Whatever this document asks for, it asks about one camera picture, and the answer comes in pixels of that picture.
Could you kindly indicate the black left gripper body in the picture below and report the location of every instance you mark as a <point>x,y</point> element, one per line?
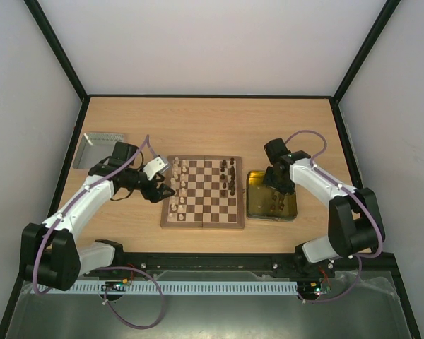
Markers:
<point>147,193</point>

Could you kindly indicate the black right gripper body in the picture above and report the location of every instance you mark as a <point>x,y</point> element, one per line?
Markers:
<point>280,181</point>

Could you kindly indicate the gold green metal tin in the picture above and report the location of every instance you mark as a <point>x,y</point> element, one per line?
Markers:
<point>265,203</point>

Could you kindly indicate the wooden chess board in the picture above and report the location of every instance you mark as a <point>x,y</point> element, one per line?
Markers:
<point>209,193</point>

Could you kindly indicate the silver metal tin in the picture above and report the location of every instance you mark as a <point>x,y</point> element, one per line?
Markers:
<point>93,147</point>

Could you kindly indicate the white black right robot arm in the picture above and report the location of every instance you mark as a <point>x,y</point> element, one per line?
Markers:
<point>355,226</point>

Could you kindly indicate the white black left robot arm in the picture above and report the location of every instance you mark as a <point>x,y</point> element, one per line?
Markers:
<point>49,256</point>

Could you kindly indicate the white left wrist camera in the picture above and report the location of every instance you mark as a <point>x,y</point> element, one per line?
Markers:
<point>156,166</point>

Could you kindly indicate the black metal base rail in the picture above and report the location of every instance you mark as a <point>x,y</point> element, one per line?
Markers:
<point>275,265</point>

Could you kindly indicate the light blue slotted cable duct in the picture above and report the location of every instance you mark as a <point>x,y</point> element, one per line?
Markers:
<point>207,288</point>

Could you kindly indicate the black cage frame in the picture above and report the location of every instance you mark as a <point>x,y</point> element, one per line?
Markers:
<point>376,30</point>

